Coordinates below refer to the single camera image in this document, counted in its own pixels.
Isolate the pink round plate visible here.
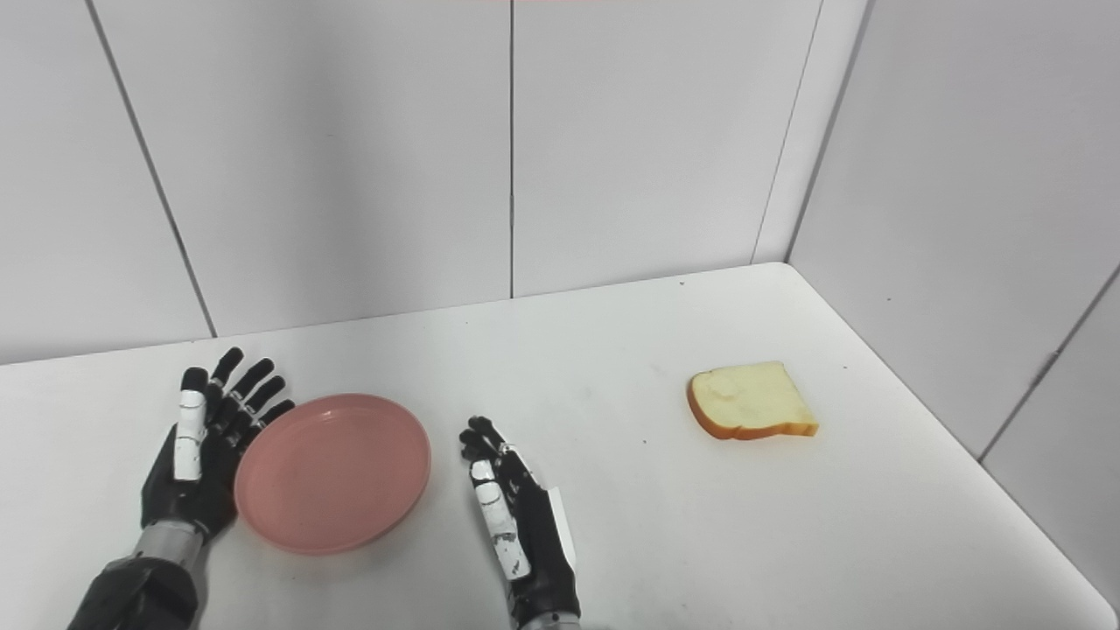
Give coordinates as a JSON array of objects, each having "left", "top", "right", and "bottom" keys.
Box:
[{"left": 234, "top": 393, "right": 432, "bottom": 557}]

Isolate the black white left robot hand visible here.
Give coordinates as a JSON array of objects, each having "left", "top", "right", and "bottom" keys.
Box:
[{"left": 140, "top": 347, "right": 297, "bottom": 537}]

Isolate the slice of bread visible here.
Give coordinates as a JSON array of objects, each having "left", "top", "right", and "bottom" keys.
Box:
[{"left": 686, "top": 361, "right": 820, "bottom": 441}]

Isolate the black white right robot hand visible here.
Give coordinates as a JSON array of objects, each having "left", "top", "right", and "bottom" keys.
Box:
[{"left": 458, "top": 416, "right": 582, "bottom": 627}]

